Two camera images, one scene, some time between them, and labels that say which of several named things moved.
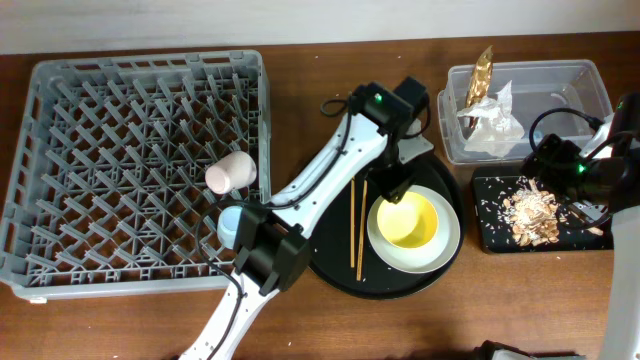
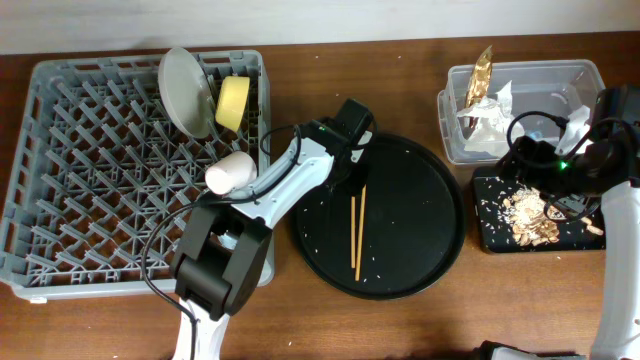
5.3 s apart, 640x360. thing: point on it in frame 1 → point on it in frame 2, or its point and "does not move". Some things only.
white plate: x=424 y=258 → x=187 y=90
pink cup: x=236 y=170 does not move
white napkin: x=496 y=128 does not move
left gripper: x=395 y=187 → x=361 y=181
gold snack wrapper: x=480 y=79 does not move
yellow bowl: x=410 y=223 → x=232 y=101
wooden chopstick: x=362 y=233 does not move
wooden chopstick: x=352 y=223 does not move
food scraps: x=534 y=218 does not move
